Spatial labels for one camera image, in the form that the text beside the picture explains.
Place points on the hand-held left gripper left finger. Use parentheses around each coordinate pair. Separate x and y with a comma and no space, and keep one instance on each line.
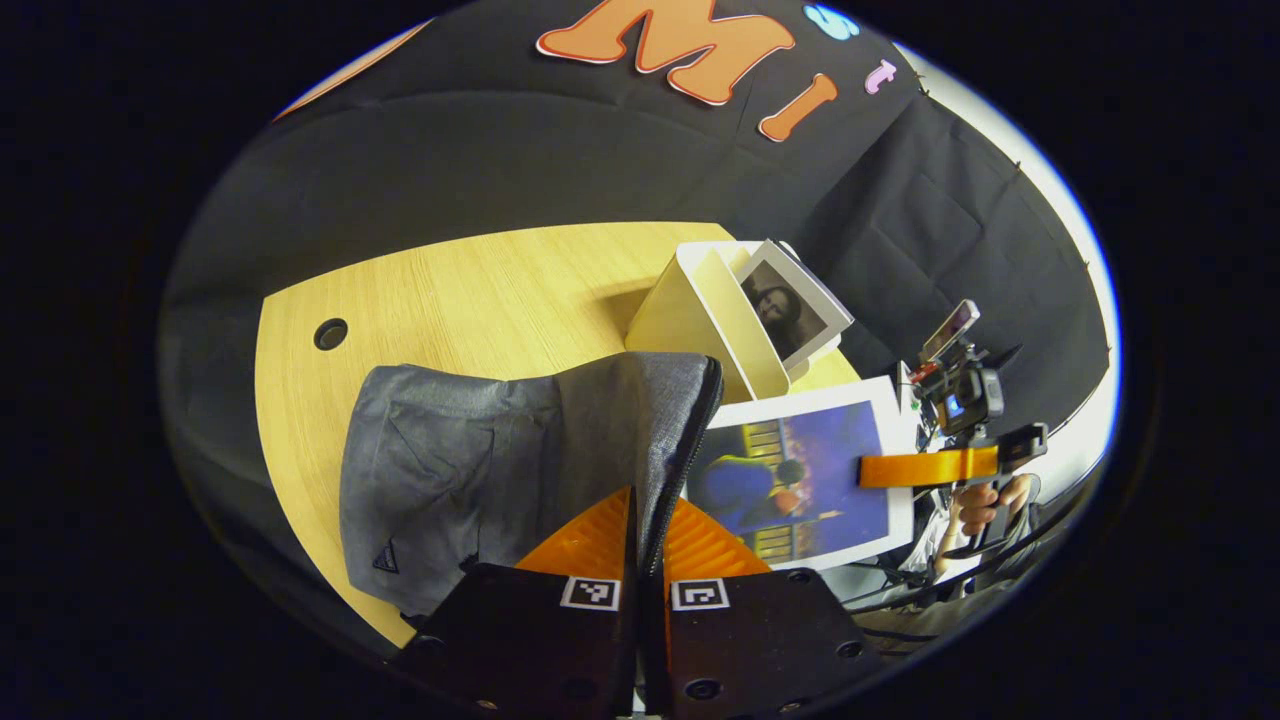
(530,640)

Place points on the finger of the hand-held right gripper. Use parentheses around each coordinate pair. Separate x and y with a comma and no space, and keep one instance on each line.
(930,467)

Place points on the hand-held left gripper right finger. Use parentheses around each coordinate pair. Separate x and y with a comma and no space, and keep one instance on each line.
(760,640)

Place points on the blue cover book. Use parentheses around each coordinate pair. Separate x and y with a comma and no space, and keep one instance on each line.
(830,440)

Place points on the grey schoolbag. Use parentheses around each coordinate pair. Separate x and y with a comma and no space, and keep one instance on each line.
(450,470)

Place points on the grey portrait cover book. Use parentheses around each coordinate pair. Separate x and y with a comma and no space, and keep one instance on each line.
(790,310)

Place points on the white bookshelf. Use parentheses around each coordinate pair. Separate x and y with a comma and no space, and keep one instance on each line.
(670,310)

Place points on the person's white clothing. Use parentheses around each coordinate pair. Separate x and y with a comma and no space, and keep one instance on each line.
(925,545)

